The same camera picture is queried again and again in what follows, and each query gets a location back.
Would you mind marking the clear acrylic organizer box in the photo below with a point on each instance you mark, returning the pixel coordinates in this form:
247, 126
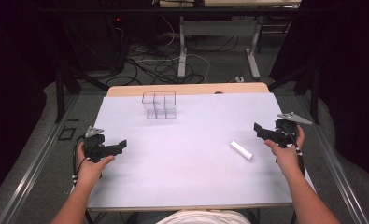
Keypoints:
159, 105

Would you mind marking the white metal desk frame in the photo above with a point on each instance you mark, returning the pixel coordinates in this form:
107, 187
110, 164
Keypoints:
219, 29

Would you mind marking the aluminium floor rail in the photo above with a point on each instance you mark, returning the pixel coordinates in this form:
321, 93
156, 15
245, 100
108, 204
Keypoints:
26, 174
331, 168

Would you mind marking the person's left hand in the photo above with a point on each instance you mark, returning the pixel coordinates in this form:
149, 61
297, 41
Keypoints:
90, 169

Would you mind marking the white cylindrical tube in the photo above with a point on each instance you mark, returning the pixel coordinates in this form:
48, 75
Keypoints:
241, 150

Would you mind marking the black metal stand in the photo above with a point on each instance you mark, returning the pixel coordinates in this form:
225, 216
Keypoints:
70, 84
306, 84

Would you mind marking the wooden table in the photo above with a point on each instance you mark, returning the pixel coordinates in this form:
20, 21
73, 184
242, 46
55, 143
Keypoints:
188, 88

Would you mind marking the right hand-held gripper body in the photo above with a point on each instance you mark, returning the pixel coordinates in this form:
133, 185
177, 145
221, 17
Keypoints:
286, 127

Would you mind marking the white table mat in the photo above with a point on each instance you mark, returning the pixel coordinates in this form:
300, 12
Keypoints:
185, 155

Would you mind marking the person's white shirt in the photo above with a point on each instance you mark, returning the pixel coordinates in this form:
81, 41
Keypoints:
204, 217

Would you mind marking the white power strip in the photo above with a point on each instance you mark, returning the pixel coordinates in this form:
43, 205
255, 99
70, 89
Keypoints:
239, 79

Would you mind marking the person's right hand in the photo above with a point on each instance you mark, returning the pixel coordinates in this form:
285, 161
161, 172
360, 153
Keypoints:
285, 157

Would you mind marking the dark computer tower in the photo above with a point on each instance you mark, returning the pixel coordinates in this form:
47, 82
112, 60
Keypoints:
106, 40

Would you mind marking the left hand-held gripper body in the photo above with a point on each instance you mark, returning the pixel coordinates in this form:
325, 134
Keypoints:
93, 141

